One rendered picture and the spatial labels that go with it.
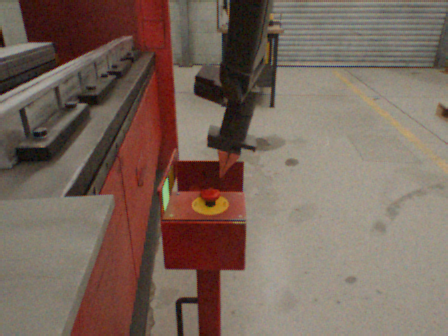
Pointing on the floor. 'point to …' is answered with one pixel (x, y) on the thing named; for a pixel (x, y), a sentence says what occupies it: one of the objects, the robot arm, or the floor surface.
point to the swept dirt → (152, 292)
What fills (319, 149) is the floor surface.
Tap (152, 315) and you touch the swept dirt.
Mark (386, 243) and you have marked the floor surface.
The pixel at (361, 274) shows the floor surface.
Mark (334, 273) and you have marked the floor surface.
